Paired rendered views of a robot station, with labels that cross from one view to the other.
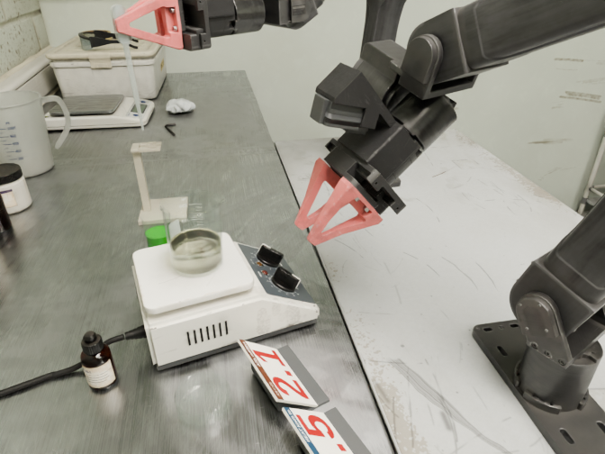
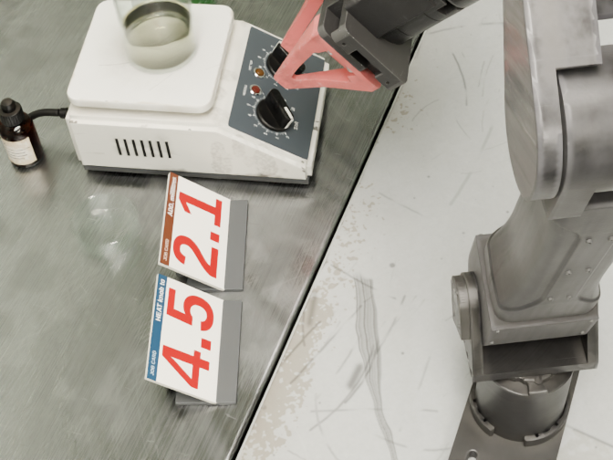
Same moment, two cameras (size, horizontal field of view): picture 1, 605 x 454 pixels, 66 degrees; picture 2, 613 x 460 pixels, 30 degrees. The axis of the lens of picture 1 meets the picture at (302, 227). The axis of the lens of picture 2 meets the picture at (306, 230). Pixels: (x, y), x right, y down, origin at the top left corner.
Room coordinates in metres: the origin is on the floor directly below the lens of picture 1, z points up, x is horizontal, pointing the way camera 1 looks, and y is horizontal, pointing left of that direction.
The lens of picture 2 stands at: (-0.06, -0.37, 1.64)
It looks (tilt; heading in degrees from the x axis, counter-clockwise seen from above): 52 degrees down; 36
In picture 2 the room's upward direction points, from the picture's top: 5 degrees counter-clockwise
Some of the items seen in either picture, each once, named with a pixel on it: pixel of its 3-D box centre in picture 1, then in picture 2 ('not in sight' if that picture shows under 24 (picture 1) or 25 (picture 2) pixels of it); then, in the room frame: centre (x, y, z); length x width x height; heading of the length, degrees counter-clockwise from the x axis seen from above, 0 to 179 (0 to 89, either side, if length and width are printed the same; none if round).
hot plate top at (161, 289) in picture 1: (191, 267); (152, 54); (0.44, 0.13, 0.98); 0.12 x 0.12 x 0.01; 24
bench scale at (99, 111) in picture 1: (102, 111); not in sight; (1.26, 0.55, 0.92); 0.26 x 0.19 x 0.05; 98
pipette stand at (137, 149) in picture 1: (158, 179); not in sight; (0.73, 0.25, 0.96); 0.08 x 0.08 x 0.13; 10
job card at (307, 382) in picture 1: (283, 369); (204, 231); (0.34, 0.02, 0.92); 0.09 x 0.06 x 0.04; 30
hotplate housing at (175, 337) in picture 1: (216, 292); (190, 92); (0.45, 0.11, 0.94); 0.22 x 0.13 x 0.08; 114
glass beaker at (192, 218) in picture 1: (196, 234); (158, 15); (0.45, 0.12, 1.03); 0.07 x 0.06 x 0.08; 103
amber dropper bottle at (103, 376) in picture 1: (96, 357); (16, 129); (0.35, 0.22, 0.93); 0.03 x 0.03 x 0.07
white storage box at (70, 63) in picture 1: (115, 65); not in sight; (1.59, 0.62, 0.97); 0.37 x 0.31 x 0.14; 8
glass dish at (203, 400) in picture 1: (203, 399); (106, 225); (0.32, 0.10, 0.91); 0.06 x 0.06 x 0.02
